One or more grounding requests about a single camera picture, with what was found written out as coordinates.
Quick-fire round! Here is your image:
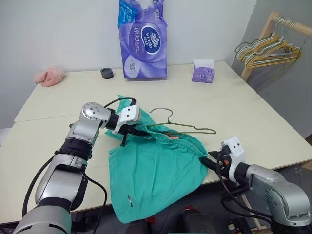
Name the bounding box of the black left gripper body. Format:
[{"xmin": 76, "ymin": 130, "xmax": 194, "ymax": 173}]
[{"xmin": 120, "ymin": 122, "xmax": 139, "ymax": 137}]

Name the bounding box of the dark rounded shape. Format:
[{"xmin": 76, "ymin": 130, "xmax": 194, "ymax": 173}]
[{"xmin": 179, "ymin": 209, "xmax": 216, "ymax": 234}]

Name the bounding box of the small purple tissue pack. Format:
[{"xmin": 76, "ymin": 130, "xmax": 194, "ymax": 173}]
[{"xmin": 191, "ymin": 58, "xmax": 215, "ymax": 83}]

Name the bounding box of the pink fluffy cloth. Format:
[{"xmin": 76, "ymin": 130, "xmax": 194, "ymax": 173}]
[{"xmin": 33, "ymin": 67, "xmax": 65, "ymax": 88}]

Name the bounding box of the wooden clothes rack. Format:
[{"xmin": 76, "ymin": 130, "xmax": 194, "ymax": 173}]
[{"xmin": 240, "ymin": 11, "xmax": 312, "ymax": 82}]

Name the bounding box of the bunch of wire hangers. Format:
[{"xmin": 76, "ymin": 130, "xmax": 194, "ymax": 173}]
[{"xmin": 243, "ymin": 40, "xmax": 303, "ymax": 70}]

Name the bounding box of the olive wire hanger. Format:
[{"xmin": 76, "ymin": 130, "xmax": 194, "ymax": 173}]
[{"xmin": 143, "ymin": 108, "xmax": 217, "ymax": 135}]

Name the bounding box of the purple tissue multipack bag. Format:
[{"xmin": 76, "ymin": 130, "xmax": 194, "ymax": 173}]
[{"xmin": 117, "ymin": 0, "xmax": 169, "ymax": 80}]

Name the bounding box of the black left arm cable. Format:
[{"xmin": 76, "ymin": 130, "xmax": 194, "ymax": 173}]
[{"xmin": 22, "ymin": 97, "xmax": 137, "ymax": 217}]

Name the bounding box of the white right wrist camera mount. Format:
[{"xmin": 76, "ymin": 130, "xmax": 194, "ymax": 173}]
[{"xmin": 221, "ymin": 136, "xmax": 245, "ymax": 183}]

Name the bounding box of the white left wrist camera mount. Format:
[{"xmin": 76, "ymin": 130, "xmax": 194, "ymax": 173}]
[{"xmin": 112, "ymin": 105, "xmax": 140, "ymax": 135}]

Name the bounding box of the teal green garment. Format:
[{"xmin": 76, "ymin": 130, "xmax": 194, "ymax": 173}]
[{"xmin": 104, "ymin": 94, "xmax": 209, "ymax": 224}]

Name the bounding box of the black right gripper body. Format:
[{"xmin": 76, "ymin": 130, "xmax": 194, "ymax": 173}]
[{"xmin": 214, "ymin": 145, "xmax": 232, "ymax": 176}]

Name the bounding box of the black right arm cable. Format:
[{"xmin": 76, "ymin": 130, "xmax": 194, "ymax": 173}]
[{"xmin": 217, "ymin": 168, "xmax": 273, "ymax": 227}]

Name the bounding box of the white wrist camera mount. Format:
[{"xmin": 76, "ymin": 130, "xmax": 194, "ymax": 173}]
[
  {"xmin": 112, "ymin": 105, "xmax": 140, "ymax": 135},
  {"xmin": 221, "ymin": 136, "xmax": 245, "ymax": 183}
]

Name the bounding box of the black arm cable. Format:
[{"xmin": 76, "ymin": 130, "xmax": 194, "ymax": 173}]
[
  {"xmin": 217, "ymin": 168, "xmax": 273, "ymax": 227},
  {"xmin": 22, "ymin": 97, "xmax": 137, "ymax": 217}
]

